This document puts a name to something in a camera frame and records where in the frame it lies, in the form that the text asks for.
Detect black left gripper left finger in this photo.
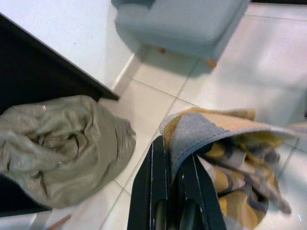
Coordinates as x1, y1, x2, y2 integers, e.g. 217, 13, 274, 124
127, 136, 174, 230

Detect grey upholstered footstool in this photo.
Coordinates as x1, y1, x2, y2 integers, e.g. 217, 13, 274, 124
111, 0, 251, 68

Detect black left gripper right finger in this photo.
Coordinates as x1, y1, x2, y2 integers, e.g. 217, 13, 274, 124
177, 153, 227, 230

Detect black door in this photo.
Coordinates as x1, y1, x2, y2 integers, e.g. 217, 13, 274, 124
0, 13, 120, 214

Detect yellow grey plaid shirt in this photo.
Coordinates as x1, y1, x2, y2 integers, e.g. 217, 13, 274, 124
159, 107, 307, 227

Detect olive green sack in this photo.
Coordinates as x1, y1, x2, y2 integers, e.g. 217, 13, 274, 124
0, 94, 137, 209

